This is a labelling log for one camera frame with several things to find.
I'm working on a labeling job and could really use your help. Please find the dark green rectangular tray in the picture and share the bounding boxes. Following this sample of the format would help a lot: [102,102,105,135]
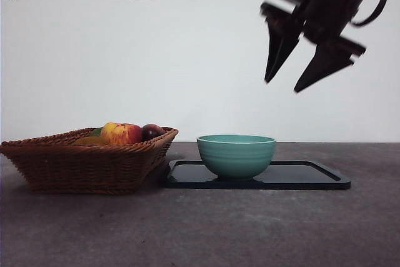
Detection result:
[162,159,351,191]

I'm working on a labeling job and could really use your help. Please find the red and yellow apple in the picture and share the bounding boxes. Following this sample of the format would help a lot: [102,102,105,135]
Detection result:
[99,122,143,146]

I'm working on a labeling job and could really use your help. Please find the yellow-brown oval fruit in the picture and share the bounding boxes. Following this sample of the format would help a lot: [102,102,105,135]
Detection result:
[73,136,111,146]

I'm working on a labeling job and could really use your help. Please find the brown wicker basket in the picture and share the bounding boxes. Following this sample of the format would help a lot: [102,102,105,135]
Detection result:
[0,127,179,196]

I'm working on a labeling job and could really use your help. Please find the dark purple plum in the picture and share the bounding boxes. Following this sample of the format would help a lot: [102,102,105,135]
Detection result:
[141,124,166,143]

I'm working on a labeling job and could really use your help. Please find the teal ceramic bowl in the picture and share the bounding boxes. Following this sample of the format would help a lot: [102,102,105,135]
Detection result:
[196,134,278,182]

